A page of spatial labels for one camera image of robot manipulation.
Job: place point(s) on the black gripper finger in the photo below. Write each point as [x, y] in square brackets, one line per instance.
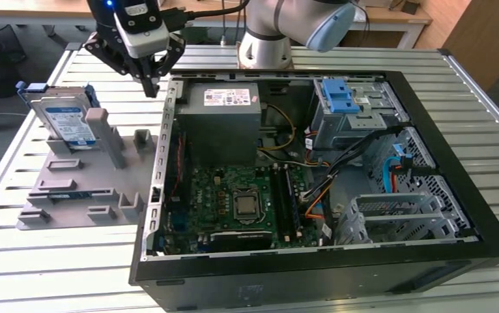
[115, 55]
[173, 55]

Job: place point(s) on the hard disk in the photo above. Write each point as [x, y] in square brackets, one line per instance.
[68, 124]

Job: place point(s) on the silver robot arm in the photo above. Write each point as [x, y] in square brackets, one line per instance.
[267, 49]

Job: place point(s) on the metal disk bay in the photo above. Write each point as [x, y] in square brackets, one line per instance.
[406, 217]

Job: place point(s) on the grey power supply unit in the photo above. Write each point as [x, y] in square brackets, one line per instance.
[219, 137]

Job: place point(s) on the grey parts rack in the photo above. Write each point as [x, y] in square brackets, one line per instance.
[88, 182]

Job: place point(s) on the blue plastic drive latch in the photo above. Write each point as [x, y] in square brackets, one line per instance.
[338, 98]

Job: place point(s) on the green motherboard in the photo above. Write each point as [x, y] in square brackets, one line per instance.
[208, 195]

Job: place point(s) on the RAM stick with blue label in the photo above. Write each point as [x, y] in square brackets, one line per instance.
[68, 195]

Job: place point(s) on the metal optical drive cage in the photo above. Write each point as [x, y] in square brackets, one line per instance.
[340, 130]

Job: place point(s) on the silver CPU in socket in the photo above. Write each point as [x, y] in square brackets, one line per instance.
[245, 205]

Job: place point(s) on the black RAM slot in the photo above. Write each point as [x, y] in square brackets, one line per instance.
[280, 202]

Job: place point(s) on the black graphics card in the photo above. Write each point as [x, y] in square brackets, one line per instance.
[240, 241]

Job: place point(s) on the wooden cabinet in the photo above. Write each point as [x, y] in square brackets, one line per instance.
[484, 39]

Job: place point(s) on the black PC case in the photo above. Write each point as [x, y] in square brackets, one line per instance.
[275, 283]

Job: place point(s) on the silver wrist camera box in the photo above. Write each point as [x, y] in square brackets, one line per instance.
[145, 39]

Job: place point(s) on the wooden desk white frame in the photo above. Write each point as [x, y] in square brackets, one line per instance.
[36, 13]
[388, 16]

